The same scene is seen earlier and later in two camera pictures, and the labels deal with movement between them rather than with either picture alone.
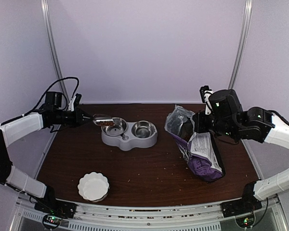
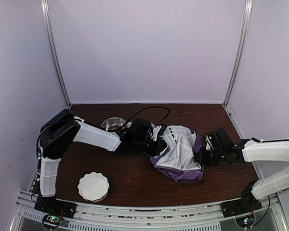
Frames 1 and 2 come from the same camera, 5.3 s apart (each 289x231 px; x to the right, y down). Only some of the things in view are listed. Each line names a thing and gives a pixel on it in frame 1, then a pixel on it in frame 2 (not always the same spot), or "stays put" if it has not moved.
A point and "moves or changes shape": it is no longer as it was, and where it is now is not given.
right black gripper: (198, 118) → (200, 158)
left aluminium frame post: (46, 16) stays put
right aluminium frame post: (248, 5) stays put
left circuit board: (51, 221) stays put
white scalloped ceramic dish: (94, 186) stays put
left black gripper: (78, 119) → (161, 145)
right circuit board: (245, 222) stays put
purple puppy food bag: (200, 150) moves or changes shape
